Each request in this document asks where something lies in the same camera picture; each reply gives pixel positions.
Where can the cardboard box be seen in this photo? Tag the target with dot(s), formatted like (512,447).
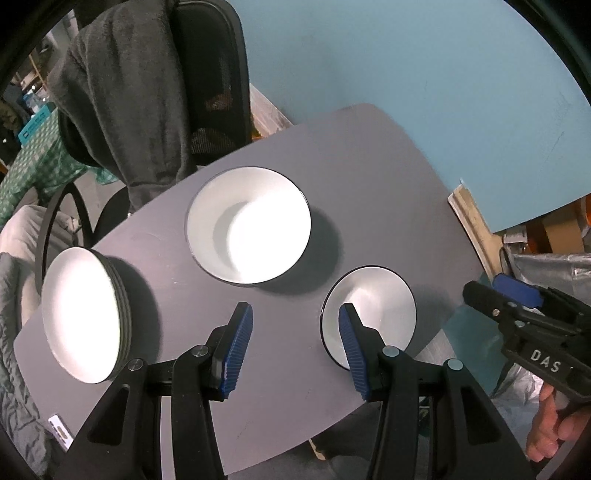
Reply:
(558,228)

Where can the beige cloth cover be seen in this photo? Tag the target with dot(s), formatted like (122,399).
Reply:
(27,226)

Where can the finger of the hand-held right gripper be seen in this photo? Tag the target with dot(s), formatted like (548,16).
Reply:
(482,297)
(517,288)

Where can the large white bowl black rim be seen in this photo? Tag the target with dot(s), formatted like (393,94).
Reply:
(249,221)

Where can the silver foil sheet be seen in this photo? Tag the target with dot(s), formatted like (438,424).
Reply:
(554,267)

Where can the black office chair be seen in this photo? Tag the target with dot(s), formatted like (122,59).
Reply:
(212,69)

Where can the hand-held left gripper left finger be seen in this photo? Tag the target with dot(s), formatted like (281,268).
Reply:
(238,350)

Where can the green checkered cloth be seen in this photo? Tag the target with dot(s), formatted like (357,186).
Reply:
(32,170)

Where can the small white bowl black rim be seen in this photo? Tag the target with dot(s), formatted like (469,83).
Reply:
(383,300)

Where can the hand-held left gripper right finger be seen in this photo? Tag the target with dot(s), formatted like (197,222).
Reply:
(353,355)

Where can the white phone with stickers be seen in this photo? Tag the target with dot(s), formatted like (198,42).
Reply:
(59,427)

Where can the person's right hand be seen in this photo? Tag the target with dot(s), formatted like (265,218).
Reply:
(549,434)

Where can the pale wooden panel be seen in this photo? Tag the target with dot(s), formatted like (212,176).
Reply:
(268,110)

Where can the dark grey fleece blanket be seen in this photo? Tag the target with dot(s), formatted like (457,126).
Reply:
(120,92)

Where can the grey quilted coat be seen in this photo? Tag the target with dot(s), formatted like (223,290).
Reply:
(14,369)

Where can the blue plastic crate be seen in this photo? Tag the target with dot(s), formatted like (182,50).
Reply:
(37,124)

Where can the wooden board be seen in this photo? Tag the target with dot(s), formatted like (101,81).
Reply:
(471,221)

